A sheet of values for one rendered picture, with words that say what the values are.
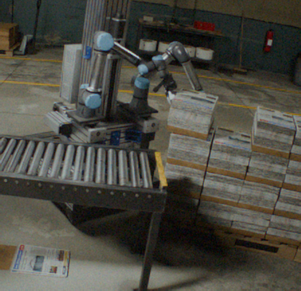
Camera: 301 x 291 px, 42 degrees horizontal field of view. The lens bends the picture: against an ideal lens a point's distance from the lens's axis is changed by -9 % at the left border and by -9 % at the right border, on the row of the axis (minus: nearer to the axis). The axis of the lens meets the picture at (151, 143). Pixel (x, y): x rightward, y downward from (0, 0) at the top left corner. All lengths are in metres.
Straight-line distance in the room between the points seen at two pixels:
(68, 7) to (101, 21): 6.24
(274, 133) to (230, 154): 0.36
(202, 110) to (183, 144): 0.29
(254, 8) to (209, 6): 1.08
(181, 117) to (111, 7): 0.98
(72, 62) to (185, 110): 1.04
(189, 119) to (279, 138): 0.65
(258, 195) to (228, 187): 0.23
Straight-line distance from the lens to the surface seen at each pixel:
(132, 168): 2.46
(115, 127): 3.24
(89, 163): 2.44
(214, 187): 3.06
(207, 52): 8.98
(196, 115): 2.88
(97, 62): 2.84
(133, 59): 3.05
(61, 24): 9.42
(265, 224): 3.21
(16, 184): 2.27
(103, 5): 3.12
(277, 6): 10.00
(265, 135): 2.91
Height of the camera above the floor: 1.89
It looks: 23 degrees down
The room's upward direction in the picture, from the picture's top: 9 degrees clockwise
